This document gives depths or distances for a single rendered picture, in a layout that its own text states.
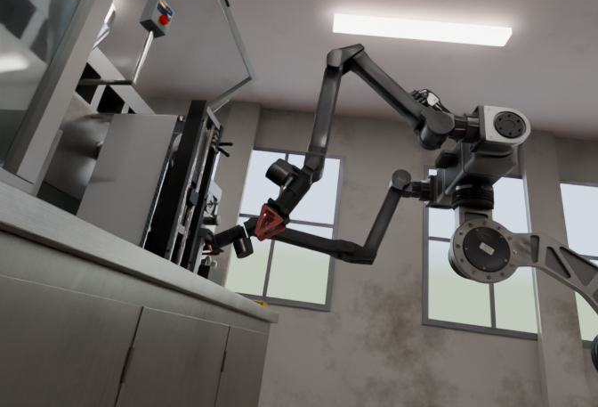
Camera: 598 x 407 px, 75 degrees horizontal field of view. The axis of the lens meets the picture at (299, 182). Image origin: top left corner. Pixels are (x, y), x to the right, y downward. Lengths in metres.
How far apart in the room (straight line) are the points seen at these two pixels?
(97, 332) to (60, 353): 0.07
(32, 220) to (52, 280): 0.11
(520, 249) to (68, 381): 1.18
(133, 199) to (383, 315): 2.58
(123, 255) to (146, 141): 0.76
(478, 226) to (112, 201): 1.13
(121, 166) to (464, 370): 3.00
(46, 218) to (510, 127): 1.14
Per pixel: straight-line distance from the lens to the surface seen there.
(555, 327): 3.85
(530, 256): 1.38
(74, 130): 1.49
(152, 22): 1.33
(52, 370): 0.64
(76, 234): 0.57
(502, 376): 3.72
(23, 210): 0.51
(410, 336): 3.50
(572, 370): 3.88
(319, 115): 1.19
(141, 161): 1.33
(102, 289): 0.68
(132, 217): 1.26
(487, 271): 1.30
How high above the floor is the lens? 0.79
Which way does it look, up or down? 23 degrees up
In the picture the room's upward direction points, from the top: 8 degrees clockwise
